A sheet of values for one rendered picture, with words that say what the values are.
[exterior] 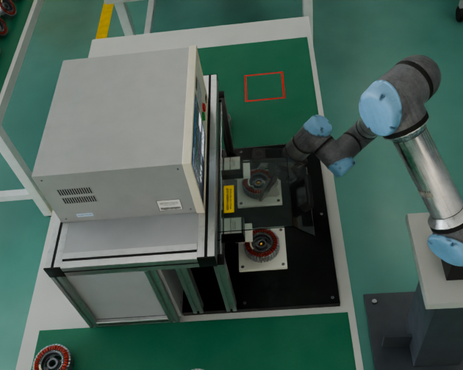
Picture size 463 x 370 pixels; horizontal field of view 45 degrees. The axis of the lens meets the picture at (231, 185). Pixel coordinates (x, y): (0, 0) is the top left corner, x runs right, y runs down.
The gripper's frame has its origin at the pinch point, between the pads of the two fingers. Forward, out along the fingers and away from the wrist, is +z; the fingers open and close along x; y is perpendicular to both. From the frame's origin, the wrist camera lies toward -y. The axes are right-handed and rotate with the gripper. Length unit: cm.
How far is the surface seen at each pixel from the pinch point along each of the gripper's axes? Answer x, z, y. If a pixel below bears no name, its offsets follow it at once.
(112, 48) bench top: 89, 41, -50
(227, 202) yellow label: -26.0, -18.0, -21.0
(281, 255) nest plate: -27.3, -2.5, 6.2
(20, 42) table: 102, 67, -88
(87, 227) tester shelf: -34, -1, -54
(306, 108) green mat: 39.3, -7.7, 19.0
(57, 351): -55, 36, -49
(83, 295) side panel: -45, 17, -48
